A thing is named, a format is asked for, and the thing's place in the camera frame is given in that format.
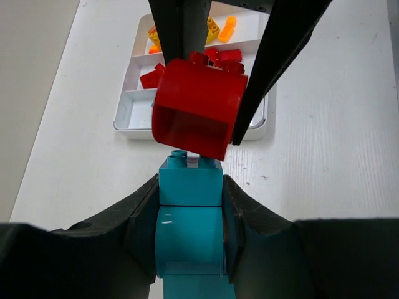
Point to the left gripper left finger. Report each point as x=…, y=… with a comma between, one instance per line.
x=108, y=255

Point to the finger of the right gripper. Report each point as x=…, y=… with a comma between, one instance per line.
x=181, y=26
x=288, y=30

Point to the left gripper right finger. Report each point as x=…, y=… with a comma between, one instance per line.
x=268, y=256

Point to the large red lego assembly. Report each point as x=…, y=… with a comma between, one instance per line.
x=226, y=60

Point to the large teal lego assembly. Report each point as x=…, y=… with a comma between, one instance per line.
x=189, y=237

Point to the red rounded duplo brick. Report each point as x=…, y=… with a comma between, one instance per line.
x=196, y=108

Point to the yellow lego block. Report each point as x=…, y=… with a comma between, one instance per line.
x=213, y=31

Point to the orange long lego piece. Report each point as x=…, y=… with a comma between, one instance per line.
x=228, y=29

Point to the white divided tray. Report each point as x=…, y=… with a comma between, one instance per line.
x=133, y=117

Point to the red lego in tray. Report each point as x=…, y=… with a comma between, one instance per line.
x=152, y=79

